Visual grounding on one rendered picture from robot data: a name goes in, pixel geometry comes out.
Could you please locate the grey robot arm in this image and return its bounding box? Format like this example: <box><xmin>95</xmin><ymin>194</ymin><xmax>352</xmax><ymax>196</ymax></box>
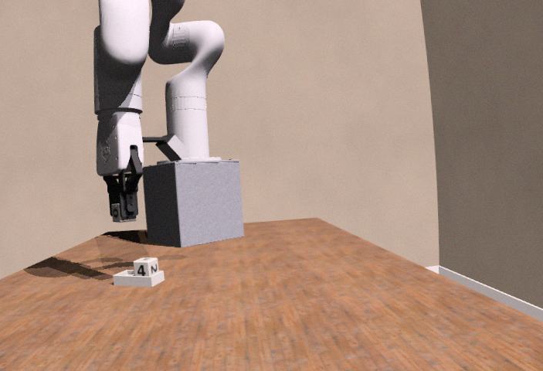
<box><xmin>93</xmin><ymin>0</ymin><xmax>225</xmax><ymax>165</ymax></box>

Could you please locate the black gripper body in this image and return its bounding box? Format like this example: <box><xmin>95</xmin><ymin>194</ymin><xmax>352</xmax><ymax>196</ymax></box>
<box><xmin>97</xmin><ymin>112</ymin><xmax>144</xmax><ymax>176</ymax></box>

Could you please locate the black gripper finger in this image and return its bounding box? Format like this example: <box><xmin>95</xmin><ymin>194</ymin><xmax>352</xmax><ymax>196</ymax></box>
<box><xmin>119</xmin><ymin>145</ymin><xmax>143</xmax><ymax>217</ymax></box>
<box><xmin>103</xmin><ymin>175</ymin><xmax>122</xmax><ymax>216</ymax></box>

